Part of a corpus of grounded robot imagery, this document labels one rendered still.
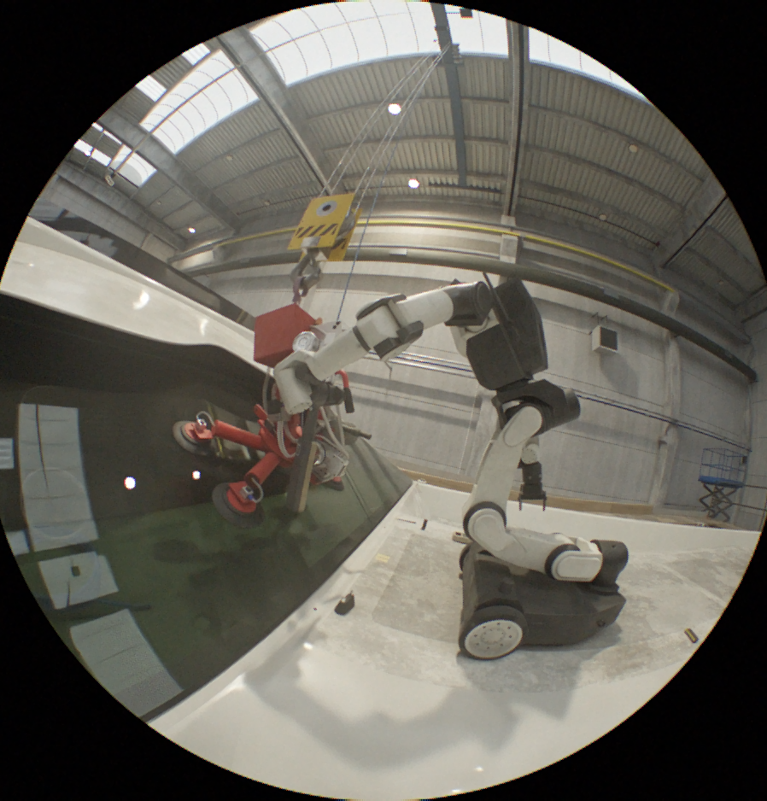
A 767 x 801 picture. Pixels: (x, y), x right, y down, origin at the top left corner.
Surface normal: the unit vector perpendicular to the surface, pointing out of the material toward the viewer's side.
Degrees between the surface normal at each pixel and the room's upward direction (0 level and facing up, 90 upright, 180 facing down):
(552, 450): 90
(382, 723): 12
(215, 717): 34
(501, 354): 113
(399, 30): 173
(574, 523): 90
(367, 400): 90
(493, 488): 90
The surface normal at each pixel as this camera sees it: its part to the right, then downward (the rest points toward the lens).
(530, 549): -0.25, -0.13
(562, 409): -0.13, 0.25
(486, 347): -0.61, 0.21
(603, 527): -0.49, -0.18
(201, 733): 0.74, -0.64
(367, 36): -0.28, 0.92
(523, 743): 0.16, -0.97
